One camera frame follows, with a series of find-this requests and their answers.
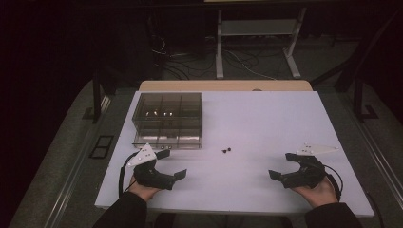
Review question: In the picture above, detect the bundle of black floor cables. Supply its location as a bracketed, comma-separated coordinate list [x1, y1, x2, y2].
[151, 34, 220, 81]

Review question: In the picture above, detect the person's left hand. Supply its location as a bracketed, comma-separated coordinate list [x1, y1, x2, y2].
[127, 176, 163, 202]

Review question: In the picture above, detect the white floor cable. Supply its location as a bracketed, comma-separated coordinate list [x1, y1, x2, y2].
[222, 48, 278, 81]

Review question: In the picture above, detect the white metal stand frame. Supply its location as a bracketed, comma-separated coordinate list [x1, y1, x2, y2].
[215, 8, 308, 80]

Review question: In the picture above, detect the black metal stand leg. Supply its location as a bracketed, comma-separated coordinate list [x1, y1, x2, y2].
[352, 75, 379, 123]
[83, 70, 112, 124]

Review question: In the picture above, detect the clear plastic compartment box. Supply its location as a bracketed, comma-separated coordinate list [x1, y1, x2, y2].
[131, 91, 203, 151]

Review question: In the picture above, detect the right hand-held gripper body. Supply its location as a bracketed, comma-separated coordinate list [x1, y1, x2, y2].
[280, 142, 339, 190]

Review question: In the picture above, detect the black floor socket plate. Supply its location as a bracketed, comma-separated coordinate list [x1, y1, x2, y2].
[88, 135, 115, 160]

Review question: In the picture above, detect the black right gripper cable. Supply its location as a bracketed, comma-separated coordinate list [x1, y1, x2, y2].
[322, 164, 344, 203]

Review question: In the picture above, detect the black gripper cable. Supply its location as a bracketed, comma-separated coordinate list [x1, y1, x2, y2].
[322, 164, 344, 203]
[118, 151, 142, 199]

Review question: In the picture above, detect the person's right hand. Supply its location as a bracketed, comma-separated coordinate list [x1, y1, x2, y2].
[290, 176, 339, 209]

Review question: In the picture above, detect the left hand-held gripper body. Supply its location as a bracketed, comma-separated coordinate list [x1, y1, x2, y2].
[126, 142, 177, 191]

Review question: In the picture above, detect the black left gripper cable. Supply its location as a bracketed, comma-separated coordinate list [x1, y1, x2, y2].
[118, 151, 142, 199]

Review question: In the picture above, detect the light wooden table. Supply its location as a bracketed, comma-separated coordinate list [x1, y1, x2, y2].
[138, 79, 314, 93]

